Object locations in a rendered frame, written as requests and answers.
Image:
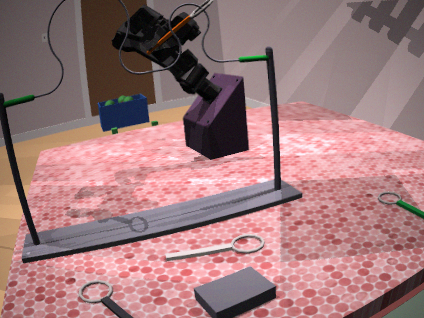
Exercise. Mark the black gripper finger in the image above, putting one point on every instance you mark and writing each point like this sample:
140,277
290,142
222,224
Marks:
166,49
148,41

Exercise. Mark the grey loop with flat beige handle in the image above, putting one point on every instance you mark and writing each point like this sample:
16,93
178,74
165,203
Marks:
215,249

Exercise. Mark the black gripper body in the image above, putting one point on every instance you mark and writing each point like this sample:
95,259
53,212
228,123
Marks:
186,61

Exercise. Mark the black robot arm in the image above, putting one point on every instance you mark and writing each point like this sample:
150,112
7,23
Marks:
194,81

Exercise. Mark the black handle with grey ring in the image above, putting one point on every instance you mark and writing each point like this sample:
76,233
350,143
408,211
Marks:
116,309

